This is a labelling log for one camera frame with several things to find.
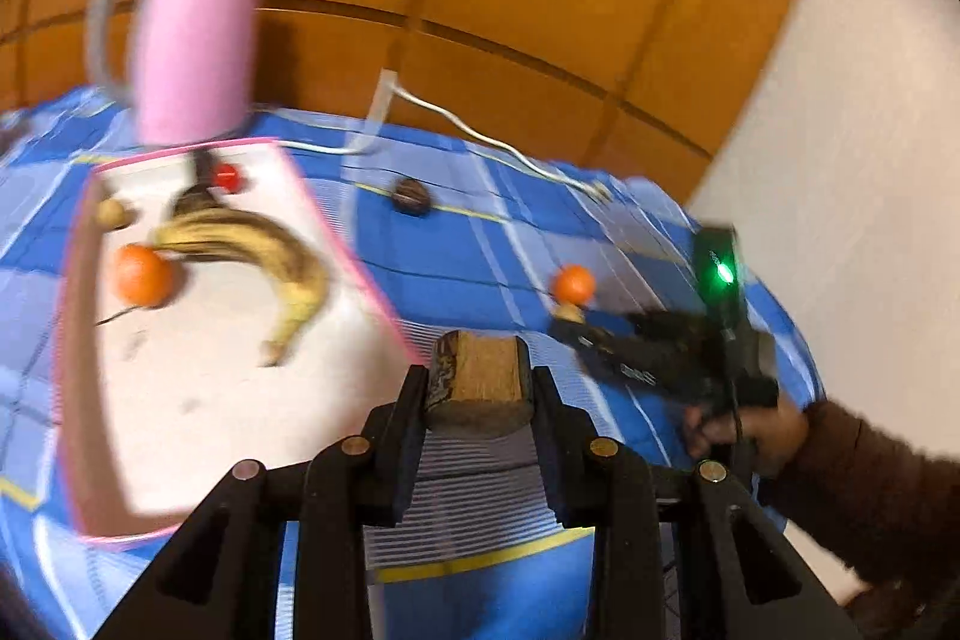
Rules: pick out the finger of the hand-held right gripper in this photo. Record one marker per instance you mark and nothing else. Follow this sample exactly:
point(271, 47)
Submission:
point(607, 359)
point(626, 321)

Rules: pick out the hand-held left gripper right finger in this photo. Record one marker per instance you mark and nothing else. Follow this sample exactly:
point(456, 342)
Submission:
point(551, 460)

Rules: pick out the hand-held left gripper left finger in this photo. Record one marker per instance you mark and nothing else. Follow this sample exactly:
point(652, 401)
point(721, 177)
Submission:
point(409, 452)

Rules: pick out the pink cardboard box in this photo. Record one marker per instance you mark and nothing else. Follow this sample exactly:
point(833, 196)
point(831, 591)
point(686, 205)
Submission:
point(202, 400)

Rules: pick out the overripe yellow banana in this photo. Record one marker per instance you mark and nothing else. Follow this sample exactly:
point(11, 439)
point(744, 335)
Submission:
point(292, 272)

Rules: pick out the red cherry tomato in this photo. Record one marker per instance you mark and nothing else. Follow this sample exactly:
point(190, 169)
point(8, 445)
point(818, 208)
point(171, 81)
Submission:
point(229, 177)

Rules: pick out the brown longan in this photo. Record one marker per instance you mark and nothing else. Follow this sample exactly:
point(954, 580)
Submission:
point(114, 213)

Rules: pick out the person's right forearm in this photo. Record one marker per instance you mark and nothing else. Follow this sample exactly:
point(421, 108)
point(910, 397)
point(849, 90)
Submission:
point(877, 497)

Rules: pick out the person's right hand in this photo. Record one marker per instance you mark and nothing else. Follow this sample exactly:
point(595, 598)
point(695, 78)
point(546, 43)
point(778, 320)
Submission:
point(772, 437)

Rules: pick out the large orange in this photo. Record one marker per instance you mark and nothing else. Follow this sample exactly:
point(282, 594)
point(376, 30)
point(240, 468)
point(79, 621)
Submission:
point(574, 284)

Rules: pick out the blue plaid tablecloth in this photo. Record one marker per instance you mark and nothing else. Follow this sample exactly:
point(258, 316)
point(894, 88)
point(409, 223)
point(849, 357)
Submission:
point(465, 257)

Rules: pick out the small dark round fruit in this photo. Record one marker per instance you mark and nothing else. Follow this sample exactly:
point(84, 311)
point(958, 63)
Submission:
point(412, 195)

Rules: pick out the small orange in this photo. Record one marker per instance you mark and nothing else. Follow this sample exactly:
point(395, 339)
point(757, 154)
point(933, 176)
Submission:
point(142, 276)

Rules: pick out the pink electric kettle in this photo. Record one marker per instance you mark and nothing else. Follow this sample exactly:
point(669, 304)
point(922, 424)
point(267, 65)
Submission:
point(199, 48)

